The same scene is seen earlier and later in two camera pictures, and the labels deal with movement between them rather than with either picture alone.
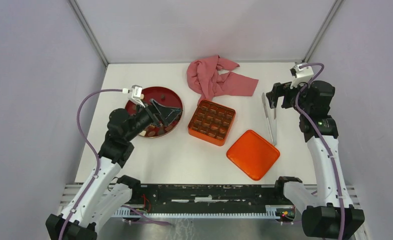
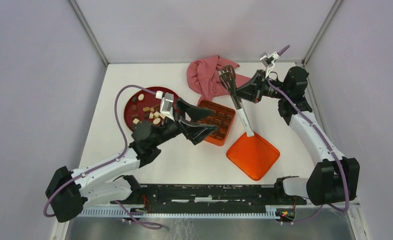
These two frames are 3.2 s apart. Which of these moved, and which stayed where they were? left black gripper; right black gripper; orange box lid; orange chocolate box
Moved: right black gripper; left black gripper
Stayed: orange box lid; orange chocolate box
